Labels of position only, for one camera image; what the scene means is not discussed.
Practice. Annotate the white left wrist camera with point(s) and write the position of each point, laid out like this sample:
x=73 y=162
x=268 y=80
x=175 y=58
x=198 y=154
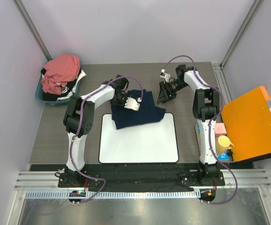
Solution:
x=133 y=104

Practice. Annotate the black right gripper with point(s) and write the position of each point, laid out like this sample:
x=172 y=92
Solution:
x=164 y=96

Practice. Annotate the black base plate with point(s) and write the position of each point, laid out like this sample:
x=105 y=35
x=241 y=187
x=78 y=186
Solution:
x=140 y=177

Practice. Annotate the yellow mug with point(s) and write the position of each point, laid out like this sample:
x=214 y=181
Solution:
x=223 y=144

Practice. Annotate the white mat with black border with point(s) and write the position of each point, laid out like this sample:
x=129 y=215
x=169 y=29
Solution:
x=148 y=143

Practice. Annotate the colourful picture book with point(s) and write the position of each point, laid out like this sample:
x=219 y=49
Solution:
x=223 y=157

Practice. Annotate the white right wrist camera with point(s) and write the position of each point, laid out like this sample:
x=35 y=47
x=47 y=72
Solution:
x=165 y=75

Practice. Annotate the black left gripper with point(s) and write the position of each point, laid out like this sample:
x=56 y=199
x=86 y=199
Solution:
x=123 y=105

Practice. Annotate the navy blue t-shirt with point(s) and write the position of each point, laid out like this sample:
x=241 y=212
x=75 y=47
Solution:
x=147 y=113

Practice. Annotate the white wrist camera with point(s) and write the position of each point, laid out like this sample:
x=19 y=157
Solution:
x=165 y=75
x=133 y=104

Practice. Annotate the white slotted cable duct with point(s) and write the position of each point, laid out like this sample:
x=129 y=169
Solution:
x=79 y=194

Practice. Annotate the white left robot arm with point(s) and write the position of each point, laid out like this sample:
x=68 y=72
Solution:
x=79 y=116

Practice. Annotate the orange board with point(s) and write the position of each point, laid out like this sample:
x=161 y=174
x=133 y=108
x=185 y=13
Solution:
x=248 y=124

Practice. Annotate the pink crumpled t-shirt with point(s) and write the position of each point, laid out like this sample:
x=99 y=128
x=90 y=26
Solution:
x=59 y=71

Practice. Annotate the pink cube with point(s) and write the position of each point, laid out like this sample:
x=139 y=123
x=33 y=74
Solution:
x=220 y=129

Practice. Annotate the teal laundry basket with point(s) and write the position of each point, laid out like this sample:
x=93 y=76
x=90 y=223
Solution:
x=39 y=89

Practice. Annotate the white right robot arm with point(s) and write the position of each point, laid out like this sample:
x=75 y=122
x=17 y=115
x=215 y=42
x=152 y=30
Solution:
x=205 y=108

